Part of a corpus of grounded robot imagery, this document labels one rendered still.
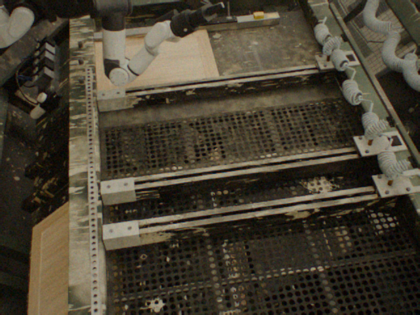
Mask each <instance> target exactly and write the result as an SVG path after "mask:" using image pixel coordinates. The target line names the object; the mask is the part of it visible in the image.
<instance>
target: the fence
mask: <svg viewBox="0 0 420 315"><path fill-rule="evenodd" d="M267 14H277V17H273V18H268V17H267ZM236 18H237V20H238V22H233V23H226V24H214V25H208V26H199V30H207V32H217V31H224V30H235V29H242V28H254V26H266V25H272V24H279V23H280V17H279V14H278V12H271V13H265V14H264V18H261V19H254V14H253V15H252V16H241V17H236ZM152 28H153V26H148V27H147V28H135V29H128V30H125V34H126V35H125V39H126V38H132V37H144V36H146V35H147V34H148V32H149V31H150V30H151V29H152ZM199 30H198V31H199ZM94 42H102V32H98V33H94Z"/></svg>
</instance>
